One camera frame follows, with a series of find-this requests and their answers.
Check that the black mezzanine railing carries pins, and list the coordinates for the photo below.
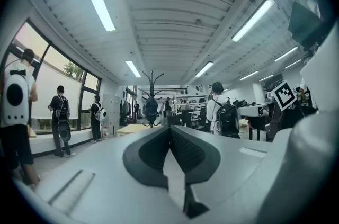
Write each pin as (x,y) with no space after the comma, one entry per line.
(169,91)

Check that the shelving with equipment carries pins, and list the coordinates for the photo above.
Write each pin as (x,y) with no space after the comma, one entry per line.
(190,105)

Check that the white desk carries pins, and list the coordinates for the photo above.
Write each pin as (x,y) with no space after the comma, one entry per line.
(251,110)

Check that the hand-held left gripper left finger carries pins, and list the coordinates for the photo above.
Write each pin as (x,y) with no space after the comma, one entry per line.
(111,164)

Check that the clothes rail with garments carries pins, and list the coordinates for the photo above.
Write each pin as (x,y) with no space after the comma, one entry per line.
(125,109)

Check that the black backpack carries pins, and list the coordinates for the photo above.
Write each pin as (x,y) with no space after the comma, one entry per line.
(62,109)
(227,119)

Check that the narrow white roller blind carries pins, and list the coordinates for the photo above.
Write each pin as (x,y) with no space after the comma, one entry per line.
(87,101)

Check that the light wooden rectangular table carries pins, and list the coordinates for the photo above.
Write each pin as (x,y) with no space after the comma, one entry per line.
(135,128)

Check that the black framed window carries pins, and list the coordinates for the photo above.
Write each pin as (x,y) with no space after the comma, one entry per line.
(57,57)

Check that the black coat rack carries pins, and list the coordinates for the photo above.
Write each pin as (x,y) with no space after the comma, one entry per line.
(151,80)

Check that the black chest harness device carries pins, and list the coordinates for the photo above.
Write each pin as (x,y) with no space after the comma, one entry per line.
(304,24)

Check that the light wooden desk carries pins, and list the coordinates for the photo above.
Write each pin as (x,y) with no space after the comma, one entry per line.
(32,133)

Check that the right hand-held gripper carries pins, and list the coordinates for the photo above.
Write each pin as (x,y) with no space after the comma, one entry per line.
(284,96)

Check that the large clear water bottle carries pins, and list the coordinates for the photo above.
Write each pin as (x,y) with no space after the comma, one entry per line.
(106,131)

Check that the wide white roller blind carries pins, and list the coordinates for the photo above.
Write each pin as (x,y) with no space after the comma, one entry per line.
(42,90)

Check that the grey metal lockers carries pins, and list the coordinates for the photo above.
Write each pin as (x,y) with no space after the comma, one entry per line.
(111,111)

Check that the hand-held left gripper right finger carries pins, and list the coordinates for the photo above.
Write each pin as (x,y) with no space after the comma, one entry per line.
(212,143)

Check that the white round backpack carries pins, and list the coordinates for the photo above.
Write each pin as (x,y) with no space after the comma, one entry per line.
(101,114)
(14,96)

